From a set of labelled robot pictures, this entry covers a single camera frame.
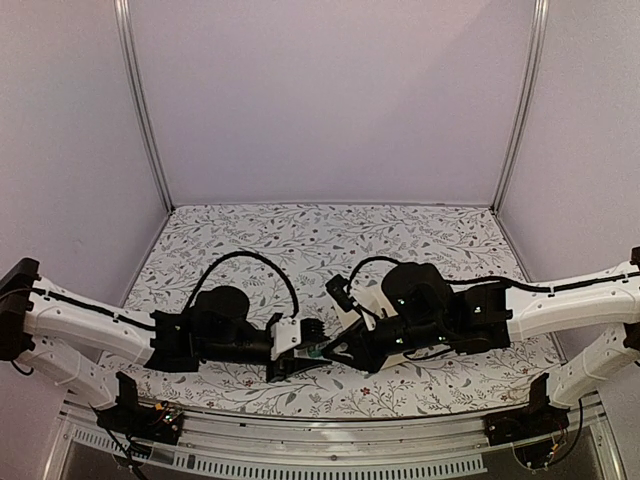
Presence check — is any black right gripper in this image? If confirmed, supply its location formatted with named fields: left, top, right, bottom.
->
left=320, top=317, right=447, bottom=376

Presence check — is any green white glue stick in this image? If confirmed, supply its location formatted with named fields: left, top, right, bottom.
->
left=294, top=343, right=326, bottom=360

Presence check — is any cream envelope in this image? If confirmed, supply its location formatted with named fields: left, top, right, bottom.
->
left=354, top=298, right=442, bottom=373

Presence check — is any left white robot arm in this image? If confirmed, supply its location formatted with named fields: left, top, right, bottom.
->
left=1, top=258, right=328, bottom=434

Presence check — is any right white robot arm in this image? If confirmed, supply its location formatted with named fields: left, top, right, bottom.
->
left=322, top=249, right=639, bottom=436

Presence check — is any floral patterned table mat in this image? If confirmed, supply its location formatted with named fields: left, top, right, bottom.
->
left=100, top=204, right=561, bottom=419

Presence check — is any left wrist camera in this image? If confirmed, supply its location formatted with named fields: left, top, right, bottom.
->
left=266, top=314, right=328, bottom=361

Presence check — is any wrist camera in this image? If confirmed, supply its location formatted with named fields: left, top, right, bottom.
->
left=266, top=314, right=328, bottom=361
left=325, top=275, right=391, bottom=331

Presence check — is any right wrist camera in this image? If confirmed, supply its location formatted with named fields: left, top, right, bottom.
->
left=325, top=275, right=391, bottom=331

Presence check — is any front aluminium rail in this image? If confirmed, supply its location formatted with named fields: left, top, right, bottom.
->
left=43, top=394, right=627, bottom=479

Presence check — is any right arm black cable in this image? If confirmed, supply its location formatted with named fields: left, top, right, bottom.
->
left=347, top=255, right=401, bottom=286

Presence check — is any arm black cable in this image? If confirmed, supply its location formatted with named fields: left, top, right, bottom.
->
left=347, top=255, right=401, bottom=286
left=189, top=251, right=300, bottom=321

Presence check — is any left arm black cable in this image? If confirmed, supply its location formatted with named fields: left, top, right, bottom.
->
left=189, top=251, right=300, bottom=321

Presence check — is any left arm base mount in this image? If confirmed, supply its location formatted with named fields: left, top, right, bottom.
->
left=96, top=372, right=184, bottom=445

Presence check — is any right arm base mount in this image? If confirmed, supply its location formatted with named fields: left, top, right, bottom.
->
left=483, top=373, right=569, bottom=446

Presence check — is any right aluminium frame post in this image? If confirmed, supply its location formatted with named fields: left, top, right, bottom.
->
left=491, top=0, right=549, bottom=216

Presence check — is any aluminium frame post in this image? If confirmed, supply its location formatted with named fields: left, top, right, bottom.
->
left=113, top=0, right=175, bottom=214
left=491, top=0, right=549, bottom=216

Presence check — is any left aluminium frame post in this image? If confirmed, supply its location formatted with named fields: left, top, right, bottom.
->
left=113, top=0, right=175, bottom=214

